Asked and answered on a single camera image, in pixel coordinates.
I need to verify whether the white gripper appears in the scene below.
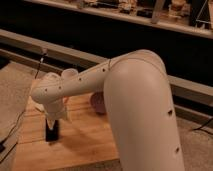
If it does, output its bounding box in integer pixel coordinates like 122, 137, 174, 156
45, 108, 70, 130

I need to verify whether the cluttered background shelf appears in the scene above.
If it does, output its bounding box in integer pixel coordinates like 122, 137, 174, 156
25, 0, 213, 40

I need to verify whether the dark purple bowl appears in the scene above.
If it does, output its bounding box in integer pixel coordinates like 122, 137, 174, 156
90, 92, 106, 114

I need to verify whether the black cable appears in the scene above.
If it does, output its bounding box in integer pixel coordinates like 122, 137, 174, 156
0, 52, 48, 163

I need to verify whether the wooden cutting board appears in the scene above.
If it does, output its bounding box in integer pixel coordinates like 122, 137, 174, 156
12, 78, 120, 171

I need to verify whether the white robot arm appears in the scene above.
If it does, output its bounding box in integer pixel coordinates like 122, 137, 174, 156
31, 50, 185, 171

